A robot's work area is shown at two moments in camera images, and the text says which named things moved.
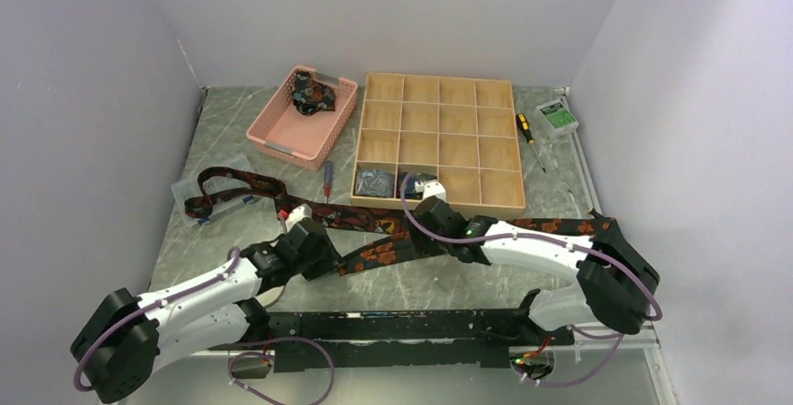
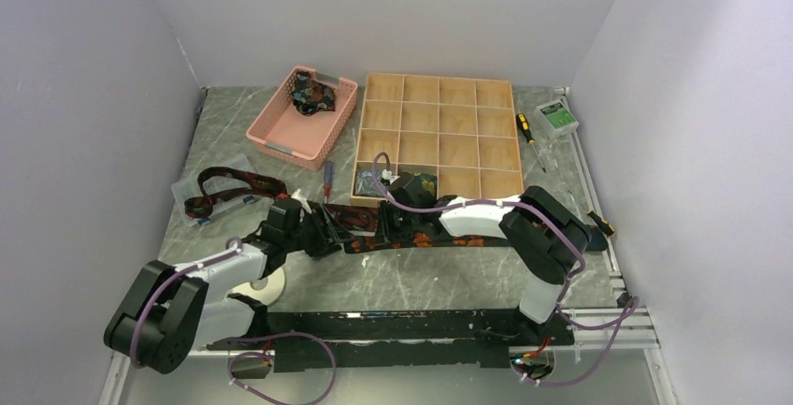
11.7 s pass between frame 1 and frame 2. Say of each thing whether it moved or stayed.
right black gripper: moved
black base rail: stayed
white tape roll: stayed
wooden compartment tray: stayed
